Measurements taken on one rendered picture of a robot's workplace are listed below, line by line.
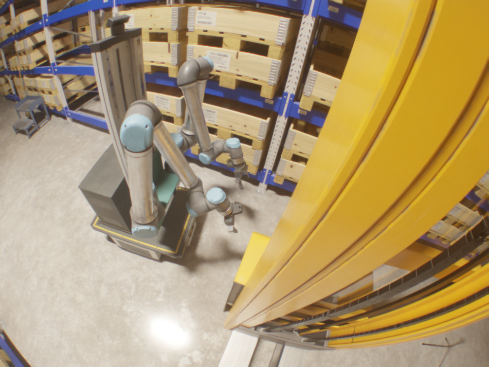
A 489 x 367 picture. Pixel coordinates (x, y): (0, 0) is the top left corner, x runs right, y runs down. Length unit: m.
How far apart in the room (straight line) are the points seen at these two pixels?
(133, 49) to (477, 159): 1.26
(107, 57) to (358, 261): 1.07
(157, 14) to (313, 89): 1.49
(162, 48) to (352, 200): 2.06
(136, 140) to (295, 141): 1.48
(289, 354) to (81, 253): 2.10
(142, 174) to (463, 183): 0.88
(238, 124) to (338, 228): 1.87
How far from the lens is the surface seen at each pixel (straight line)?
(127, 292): 2.10
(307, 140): 1.93
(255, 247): 1.15
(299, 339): 1.41
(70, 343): 2.35
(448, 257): 0.32
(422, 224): 0.21
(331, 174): 0.15
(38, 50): 5.29
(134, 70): 1.27
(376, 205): 0.17
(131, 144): 0.76
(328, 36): 2.90
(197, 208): 1.11
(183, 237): 1.81
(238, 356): 1.58
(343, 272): 0.28
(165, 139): 0.95
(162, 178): 1.66
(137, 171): 0.86
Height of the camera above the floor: 1.92
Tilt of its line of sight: 48 degrees down
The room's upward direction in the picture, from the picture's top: 11 degrees clockwise
